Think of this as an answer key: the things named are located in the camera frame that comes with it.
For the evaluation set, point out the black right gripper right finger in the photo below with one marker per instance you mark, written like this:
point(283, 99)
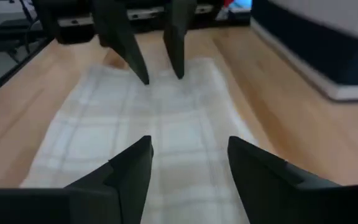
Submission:
point(306, 205)

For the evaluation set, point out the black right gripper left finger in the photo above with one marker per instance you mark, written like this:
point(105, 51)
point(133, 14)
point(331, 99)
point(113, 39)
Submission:
point(57, 205)

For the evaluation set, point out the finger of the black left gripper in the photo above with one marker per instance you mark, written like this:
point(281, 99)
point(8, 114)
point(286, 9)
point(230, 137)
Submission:
point(120, 31)
point(179, 31)

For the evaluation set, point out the white towel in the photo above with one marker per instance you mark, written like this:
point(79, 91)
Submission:
point(179, 133)

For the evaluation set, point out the navy white striped fabric bin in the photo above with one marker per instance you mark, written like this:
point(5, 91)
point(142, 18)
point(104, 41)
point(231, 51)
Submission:
point(322, 46)

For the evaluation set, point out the black aluminium table frame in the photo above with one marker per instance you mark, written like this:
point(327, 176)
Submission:
point(11, 71)

